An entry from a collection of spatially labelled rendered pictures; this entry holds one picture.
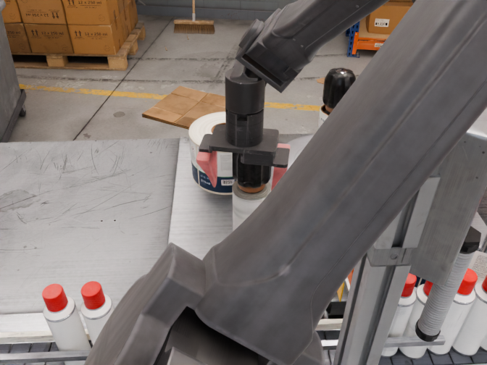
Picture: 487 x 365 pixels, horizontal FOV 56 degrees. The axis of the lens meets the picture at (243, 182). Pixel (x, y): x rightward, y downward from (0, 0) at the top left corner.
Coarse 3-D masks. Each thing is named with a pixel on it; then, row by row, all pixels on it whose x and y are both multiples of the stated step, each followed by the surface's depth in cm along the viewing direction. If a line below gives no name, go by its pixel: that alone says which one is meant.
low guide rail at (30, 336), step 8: (320, 320) 90; (328, 320) 90; (336, 320) 90; (320, 328) 90; (328, 328) 90; (336, 328) 90; (0, 336) 87; (8, 336) 87; (16, 336) 87; (24, 336) 87; (32, 336) 87; (40, 336) 87; (48, 336) 87; (88, 336) 88
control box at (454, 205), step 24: (480, 120) 41; (480, 144) 39; (456, 168) 42; (480, 168) 40; (456, 192) 43; (480, 192) 42; (432, 216) 46; (456, 216) 44; (432, 240) 47; (456, 240) 46; (432, 264) 49
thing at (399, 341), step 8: (416, 336) 82; (440, 336) 82; (328, 344) 81; (336, 344) 81; (392, 344) 81; (400, 344) 81; (408, 344) 81; (416, 344) 81; (424, 344) 81; (432, 344) 82; (440, 344) 82; (40, 352) 79; (48, 352) 79; (56, 352) 79; (64, 352) 79; (72, 352) 79; (80, 352) 79; (88, 352) 79; (0, 360) 78; (8, 360) 78; (16, 360) 79; (24, 360) 79; (32, 360) 79; (40, 360) 79; (48, 360) 79; (56, 360) 79; (64, 360) 79; (72, 360) 79; (80, 360) 79
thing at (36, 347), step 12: (324, 336) 91; (336, 336) 91; (0, 348) 89; (12, 348) 89; (24, 348) 89; (36, 348) 89; (48, 348) 89; (480, 348) 89; (384, 360) 87; (396, 360) 87; (408, 360) 87; (420, 360) 87; (432, 360) 87; (444, 360) 87; (456, 360) 87; (468, 360) 87; (480, 360) 87
